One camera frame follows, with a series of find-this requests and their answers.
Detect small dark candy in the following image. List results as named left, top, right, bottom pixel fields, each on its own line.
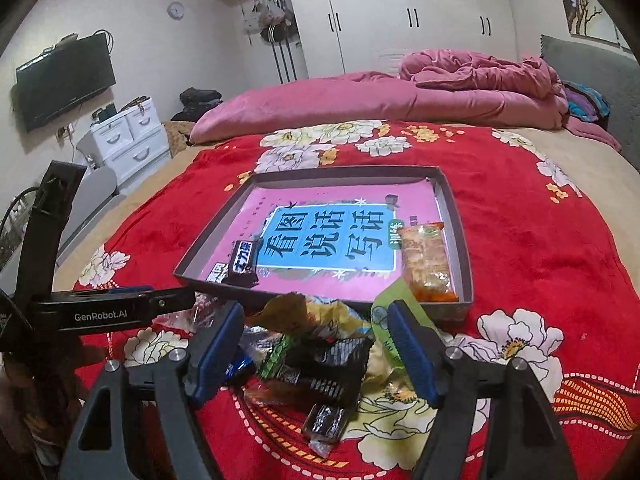
left=302, top=404, right=350, bottom=458

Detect black snack packet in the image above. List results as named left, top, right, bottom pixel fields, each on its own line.
left=257, top=335, right=374, bottom=408

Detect black Snickers bar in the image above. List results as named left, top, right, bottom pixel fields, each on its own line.
left=222, top=240, right=260, bottom=288

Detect yellow snack packet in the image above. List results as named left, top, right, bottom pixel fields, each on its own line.
left=245, top=292, right=371, bottom=339

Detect green snack packet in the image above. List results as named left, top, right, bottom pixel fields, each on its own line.
left=370, top=278, right=438, bottom=382

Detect blue Oreo-style cookie packet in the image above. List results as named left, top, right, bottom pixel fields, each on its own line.
left=224, top=326, right=278, bottom=380

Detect red floral blanket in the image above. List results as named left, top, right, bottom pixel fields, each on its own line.
left=76, top=120, right=639, bottom=479

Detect dark grey shallow tray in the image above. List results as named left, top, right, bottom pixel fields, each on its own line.
left=174, top=165, right=474, bottom=323

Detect orange cracker packet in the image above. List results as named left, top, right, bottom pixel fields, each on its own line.
left=399, top=222, right=458, bottom=302

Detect white drawer cabinet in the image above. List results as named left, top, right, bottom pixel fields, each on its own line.
left=77, top=98, right=171, bottom=194

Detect pink and blue book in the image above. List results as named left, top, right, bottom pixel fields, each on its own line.
left=188, top=179, right=440, bottom=302

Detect black clothes pile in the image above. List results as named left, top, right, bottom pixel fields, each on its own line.
left=171, top=87, right=222, bottom=122

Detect blue purple folded clothes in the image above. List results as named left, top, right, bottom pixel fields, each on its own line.
left=563, top=81, right=611, bottom=130

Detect pink quilt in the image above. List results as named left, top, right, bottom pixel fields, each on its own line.
left=190, top=49, right=622, bottom=151

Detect hanging bags on hooks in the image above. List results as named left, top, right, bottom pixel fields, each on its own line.
left=238, top=0, right=299, bottom=46

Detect grey headboard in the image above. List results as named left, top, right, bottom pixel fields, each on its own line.
left=540, top=35, right=639, bottom=170

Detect white wardrobe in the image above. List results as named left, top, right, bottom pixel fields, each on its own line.
left=254, top=0, right=518, bottom=77

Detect wall-mounted black television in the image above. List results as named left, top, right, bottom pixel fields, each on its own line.
left=14, top=34, right=116, bottom=132

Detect round wall clock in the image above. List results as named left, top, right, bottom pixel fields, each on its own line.
left=167, top=1, right=186, bottom=21

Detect floral wall painting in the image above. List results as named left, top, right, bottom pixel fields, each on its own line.
left=561, top=0, right=631, bottom=53

